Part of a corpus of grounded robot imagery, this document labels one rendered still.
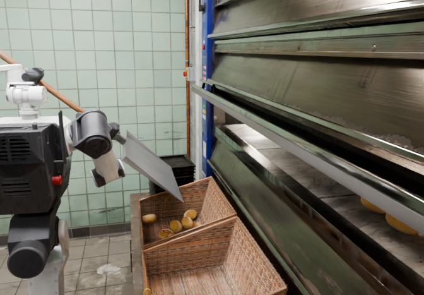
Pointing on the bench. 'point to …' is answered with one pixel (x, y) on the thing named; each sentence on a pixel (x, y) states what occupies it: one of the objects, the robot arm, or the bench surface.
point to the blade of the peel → (149, 165)
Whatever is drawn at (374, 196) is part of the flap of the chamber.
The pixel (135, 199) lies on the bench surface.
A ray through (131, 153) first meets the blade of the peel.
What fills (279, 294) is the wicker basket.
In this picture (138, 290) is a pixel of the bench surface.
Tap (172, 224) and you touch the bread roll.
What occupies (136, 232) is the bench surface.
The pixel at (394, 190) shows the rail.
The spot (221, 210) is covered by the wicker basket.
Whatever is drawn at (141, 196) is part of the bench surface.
